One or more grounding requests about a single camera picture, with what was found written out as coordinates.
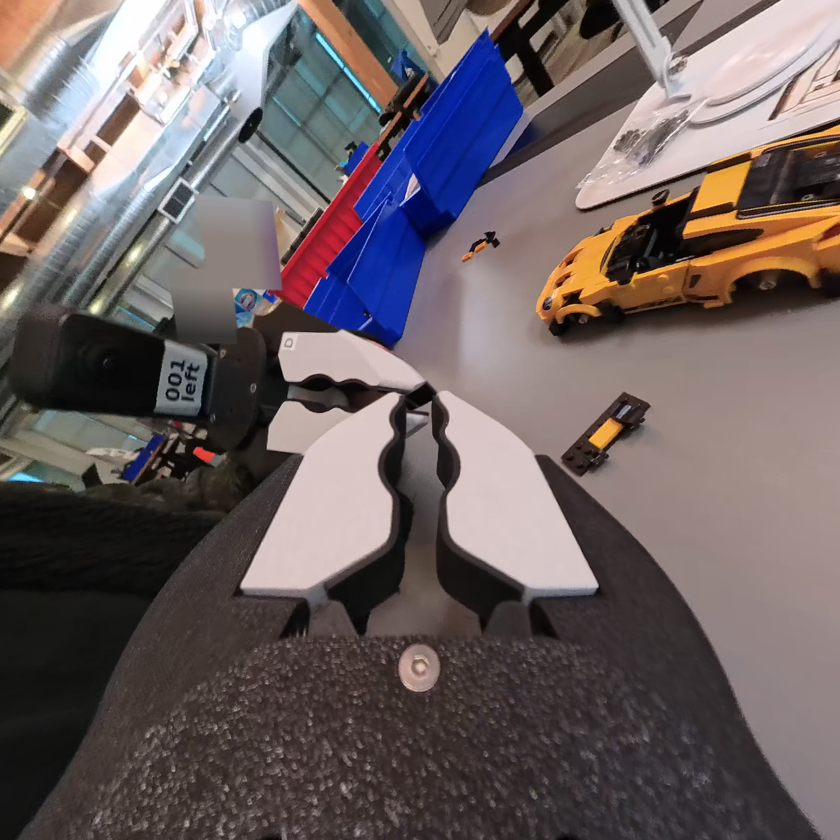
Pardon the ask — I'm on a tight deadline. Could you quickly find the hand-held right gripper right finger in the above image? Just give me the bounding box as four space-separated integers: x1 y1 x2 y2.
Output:
430 390 600 599

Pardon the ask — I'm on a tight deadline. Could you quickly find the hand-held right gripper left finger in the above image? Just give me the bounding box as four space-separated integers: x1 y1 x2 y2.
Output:
239 392 409 603

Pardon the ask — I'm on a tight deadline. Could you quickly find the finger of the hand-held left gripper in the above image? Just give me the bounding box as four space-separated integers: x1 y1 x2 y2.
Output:
267 386 400 455
277 330 429 395

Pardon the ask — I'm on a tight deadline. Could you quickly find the black yellow lego plate assembly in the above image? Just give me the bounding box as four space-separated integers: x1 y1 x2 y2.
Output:
561 392 652 475

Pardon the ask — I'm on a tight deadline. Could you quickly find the person's left forearm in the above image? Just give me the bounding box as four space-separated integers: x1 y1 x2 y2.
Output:
85 453 257 516

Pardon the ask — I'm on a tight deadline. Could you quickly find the yellow lego car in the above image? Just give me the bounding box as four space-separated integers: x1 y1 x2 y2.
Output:
535 125 840 339

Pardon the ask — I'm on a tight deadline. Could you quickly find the bag of small lego parts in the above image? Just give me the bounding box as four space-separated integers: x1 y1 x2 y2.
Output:
581 105 706 191

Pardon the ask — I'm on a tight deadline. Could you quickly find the lego sticker sheet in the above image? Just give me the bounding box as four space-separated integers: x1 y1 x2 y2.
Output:
768 62 840 122

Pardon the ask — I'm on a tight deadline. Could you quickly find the red storage bin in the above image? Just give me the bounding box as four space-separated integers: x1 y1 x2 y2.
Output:
281 141 383 309

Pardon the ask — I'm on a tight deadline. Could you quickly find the stack of blue storage bins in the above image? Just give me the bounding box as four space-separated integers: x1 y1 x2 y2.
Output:
303 29 526 349

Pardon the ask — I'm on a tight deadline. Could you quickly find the person's dark clothed torso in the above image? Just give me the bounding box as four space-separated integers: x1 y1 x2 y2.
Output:
0 482 227 828

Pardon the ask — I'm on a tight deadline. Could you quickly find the white stand base board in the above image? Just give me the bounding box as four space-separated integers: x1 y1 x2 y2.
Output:
575 0 840 211

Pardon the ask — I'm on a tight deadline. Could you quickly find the clear stand rod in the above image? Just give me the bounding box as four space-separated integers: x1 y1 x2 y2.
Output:
610 0 680 99

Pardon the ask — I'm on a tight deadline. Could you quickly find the round clear lens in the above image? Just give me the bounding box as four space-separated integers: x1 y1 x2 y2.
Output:
689 20 840 126

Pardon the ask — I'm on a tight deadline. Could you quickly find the silver ventilation duct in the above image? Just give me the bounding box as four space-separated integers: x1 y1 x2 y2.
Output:
0 26 93 217

